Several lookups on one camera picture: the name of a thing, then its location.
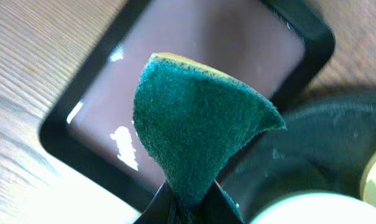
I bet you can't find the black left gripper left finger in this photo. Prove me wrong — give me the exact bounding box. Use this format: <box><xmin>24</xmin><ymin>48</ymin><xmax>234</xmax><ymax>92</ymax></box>
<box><xmin>134</xmin><ymin>180</ymin><xmax>177</xmax><ymax>224</ymax></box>

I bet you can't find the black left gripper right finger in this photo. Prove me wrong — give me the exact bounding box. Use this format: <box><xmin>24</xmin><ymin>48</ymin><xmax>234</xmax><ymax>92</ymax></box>
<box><xmin>201</xmin><ymin>180</ymin><xmax>243</xmax><ymax>224</ymax></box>

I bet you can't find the mint plate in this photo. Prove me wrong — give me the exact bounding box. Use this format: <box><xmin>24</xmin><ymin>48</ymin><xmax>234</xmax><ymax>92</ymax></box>
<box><xmin>251</xmin><ymin>193</ymin><xmax>376</xmax><ymax>224</ymax></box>

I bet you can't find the green yellow sponge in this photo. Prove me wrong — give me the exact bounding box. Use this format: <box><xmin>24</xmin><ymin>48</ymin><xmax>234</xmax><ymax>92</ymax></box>
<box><xmin>132</xmin><ymin>52</ymin><xmax>286</xmax><ymax>223</ymax></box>

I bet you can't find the round black tray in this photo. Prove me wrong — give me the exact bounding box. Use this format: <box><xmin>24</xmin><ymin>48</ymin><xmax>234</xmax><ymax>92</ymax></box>
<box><xmin>221</xmin><ymin>91</ymin><xmax>376</xmax><ymax>223</ymax></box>

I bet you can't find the black rectangular maroon tray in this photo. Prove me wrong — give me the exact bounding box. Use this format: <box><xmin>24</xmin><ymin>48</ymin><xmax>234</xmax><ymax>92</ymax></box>
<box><xmin>39</xmin><ymin>0</ymin><xmax>335</xmax><ymax>211</ymax></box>

